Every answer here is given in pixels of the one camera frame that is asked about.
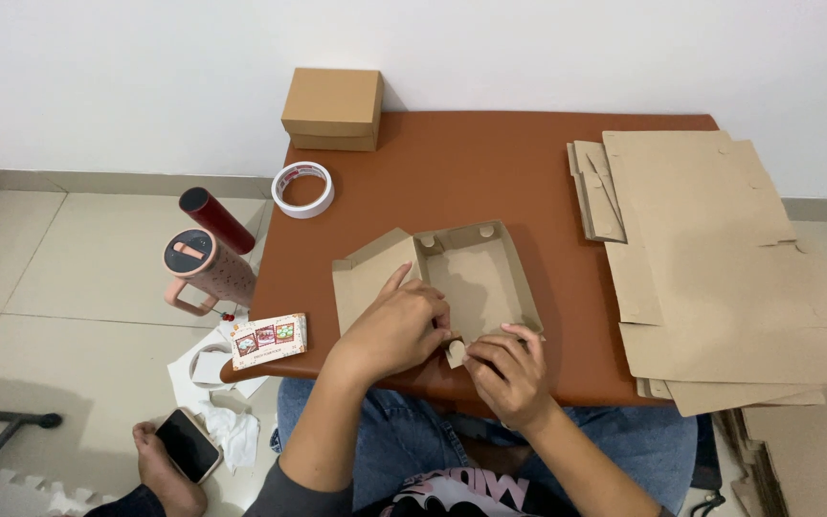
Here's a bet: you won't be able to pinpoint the person's right hand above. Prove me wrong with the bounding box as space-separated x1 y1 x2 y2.
464 323 558 432

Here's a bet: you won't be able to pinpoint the person's left hand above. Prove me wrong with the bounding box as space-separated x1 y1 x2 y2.
332 262 452 382

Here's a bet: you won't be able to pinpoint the half-folded cardboard box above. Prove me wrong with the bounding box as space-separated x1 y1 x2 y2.
332 220 546 371

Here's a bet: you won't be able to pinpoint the person's blue jeans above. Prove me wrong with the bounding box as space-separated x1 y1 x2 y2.
270 376 699 512

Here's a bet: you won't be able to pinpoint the person's printed dark shirt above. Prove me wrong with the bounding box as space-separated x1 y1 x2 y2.
243 458 676 517

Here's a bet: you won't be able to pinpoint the small stack folded cardboard blanks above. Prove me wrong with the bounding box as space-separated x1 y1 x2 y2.
566 140 628 244

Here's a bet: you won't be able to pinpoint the large stack flat cardboard sheets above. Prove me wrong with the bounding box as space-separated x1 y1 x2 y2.
602 129 827 418

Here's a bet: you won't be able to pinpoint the small printed card box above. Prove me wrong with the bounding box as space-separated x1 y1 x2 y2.
229 313 309 371

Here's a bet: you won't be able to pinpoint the white tape roll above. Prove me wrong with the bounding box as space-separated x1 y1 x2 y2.
271 161 335 220

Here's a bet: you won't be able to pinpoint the crumpled white tissue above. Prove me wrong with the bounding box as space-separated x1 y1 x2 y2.
197 401 261 472

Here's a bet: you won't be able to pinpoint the closed brown cardboard box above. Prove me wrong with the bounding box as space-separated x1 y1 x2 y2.
280 67 385 152

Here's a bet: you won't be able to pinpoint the dark red cylinder bottle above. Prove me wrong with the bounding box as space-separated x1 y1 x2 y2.
178 187 257 256

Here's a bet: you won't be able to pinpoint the white paper scraps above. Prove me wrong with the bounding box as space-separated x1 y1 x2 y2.
167 310 271 410

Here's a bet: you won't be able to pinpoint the heap of cardboard on floor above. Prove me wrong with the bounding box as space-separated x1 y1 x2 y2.
714 404 827 517

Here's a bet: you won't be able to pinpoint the phone with beige case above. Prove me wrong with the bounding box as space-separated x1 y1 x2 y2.
154 408 224 485

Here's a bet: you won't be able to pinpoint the white foam puzzle mat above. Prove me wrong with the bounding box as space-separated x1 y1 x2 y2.
0 457 117 517

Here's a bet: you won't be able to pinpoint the pink tumbler with handle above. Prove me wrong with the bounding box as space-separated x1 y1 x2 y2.
162 228 258 317

